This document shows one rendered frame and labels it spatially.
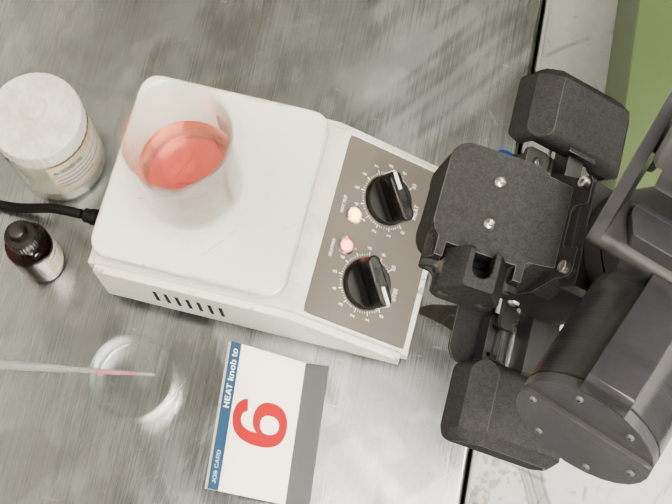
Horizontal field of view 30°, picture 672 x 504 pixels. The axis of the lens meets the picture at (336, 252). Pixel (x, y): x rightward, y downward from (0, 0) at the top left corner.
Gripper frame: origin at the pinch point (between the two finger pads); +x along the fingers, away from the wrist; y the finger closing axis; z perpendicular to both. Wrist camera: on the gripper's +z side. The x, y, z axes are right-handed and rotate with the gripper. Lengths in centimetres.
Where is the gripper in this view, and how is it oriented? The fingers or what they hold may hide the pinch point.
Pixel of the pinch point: (474, 274)
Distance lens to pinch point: 64.8
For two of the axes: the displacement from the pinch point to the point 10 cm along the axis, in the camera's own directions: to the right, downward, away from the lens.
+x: -5.3, 0.9, 8.4
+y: -2.5, 9.4, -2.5
